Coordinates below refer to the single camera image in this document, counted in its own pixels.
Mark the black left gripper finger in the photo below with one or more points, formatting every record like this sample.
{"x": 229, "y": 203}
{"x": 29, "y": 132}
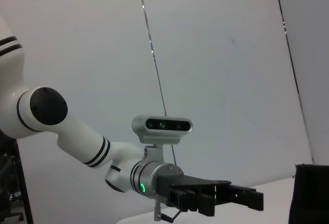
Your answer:
{"x": 246, "y": 197}
{"x": 192, "y": 199}

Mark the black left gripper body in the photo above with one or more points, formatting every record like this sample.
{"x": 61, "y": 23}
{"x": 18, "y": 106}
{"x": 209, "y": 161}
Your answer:
{"x": 180, "y": 179}

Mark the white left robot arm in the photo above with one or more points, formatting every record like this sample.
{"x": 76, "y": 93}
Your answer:
{"x": 77, "y": 136}

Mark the black office chair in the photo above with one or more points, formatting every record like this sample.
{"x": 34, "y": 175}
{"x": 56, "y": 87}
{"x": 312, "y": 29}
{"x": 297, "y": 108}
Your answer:
{"x": 6, "y": 183}

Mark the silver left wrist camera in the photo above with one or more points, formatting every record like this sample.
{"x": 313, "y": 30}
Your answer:
{"x": 140, "y": 125}

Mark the black vertical frame post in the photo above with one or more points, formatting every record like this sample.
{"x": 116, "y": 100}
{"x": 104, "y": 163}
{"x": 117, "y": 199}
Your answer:
{"x": 25, "y": 203}

